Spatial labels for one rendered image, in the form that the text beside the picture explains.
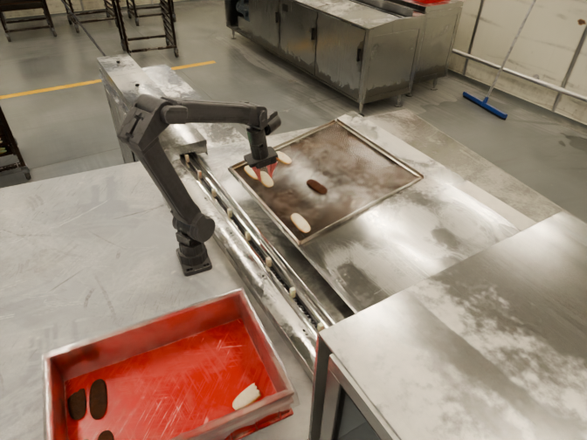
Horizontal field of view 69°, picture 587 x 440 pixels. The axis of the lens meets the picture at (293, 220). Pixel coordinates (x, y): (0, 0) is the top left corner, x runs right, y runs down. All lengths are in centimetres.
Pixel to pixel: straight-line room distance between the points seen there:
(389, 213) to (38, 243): 113
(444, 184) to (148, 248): 98
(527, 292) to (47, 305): 117
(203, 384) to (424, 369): 65
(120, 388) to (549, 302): 90
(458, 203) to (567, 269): 71
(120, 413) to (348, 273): 65
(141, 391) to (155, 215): 68
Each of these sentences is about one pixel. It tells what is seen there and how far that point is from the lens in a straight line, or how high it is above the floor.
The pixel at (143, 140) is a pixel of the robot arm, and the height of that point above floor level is 130.
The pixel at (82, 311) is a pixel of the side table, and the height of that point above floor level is 82.
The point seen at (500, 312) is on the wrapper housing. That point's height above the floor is 130.
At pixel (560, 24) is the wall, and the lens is 480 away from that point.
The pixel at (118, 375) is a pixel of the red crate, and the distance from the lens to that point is 116.
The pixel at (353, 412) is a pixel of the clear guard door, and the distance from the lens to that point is 58.
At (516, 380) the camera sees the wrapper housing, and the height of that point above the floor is 130.
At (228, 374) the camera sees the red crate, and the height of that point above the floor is 82.
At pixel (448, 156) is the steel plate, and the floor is 82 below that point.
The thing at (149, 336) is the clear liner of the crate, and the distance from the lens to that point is 113.
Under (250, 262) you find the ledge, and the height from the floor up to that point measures 86.
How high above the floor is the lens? 175
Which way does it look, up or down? 38 degrees down
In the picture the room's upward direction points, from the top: 1 degrees clockwise
